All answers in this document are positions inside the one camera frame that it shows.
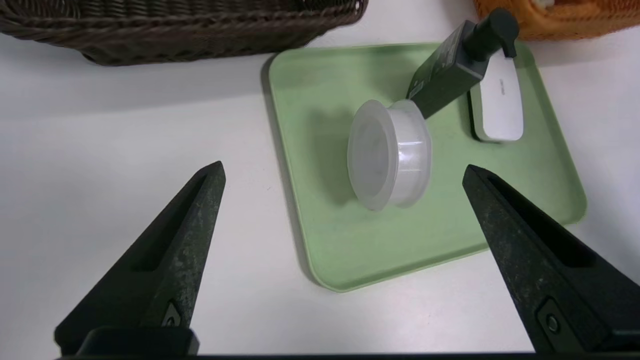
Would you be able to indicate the dark brown wicker basket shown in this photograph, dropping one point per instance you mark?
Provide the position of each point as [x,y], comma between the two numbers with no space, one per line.
[175,30]

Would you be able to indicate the dark green pump bottle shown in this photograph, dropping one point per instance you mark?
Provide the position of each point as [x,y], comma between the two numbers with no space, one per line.
[450,75]

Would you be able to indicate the light green plastic tray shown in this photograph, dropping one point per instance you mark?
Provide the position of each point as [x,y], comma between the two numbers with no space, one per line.
[320,100]

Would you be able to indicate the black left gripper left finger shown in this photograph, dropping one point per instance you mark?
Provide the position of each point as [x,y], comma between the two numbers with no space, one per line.
[165,270]

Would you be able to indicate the white round plastic container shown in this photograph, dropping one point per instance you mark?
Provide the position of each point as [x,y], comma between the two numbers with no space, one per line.
[385,155]

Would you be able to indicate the white rectangular case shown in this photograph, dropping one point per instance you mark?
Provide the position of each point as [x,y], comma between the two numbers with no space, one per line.
[502,110]

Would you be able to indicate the orange wicker basket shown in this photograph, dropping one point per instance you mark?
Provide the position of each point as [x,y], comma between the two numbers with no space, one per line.
[575,25]

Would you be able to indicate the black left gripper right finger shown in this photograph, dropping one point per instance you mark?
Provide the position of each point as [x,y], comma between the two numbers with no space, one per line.
[550,280]

